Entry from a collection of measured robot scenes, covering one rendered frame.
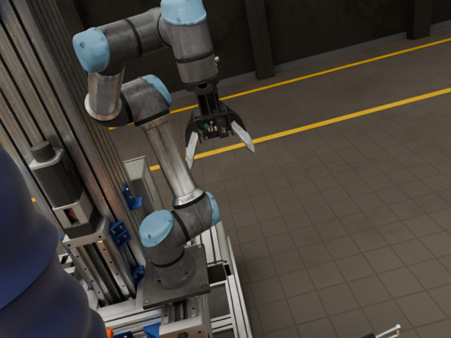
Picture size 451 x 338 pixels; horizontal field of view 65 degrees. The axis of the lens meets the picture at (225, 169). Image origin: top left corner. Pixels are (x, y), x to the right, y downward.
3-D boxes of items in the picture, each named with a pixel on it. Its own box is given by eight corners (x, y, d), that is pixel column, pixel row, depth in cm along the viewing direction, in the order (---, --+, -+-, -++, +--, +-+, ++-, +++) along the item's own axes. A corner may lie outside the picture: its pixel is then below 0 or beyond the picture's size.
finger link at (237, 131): (257, 161, 77) (225, 137, 74) (252, 150, 83) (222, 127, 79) (267, 151, 77) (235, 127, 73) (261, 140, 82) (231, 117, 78)
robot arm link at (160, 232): (143, 251, 120) (129, 221, 113) (178, 231, 125) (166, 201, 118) (158, 271, 111) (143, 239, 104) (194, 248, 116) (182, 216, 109)
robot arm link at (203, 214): (178, 239, 124) (107, 90, 111) (213, 218, 129) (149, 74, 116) (190, 247, 113) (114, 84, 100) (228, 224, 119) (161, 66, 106)
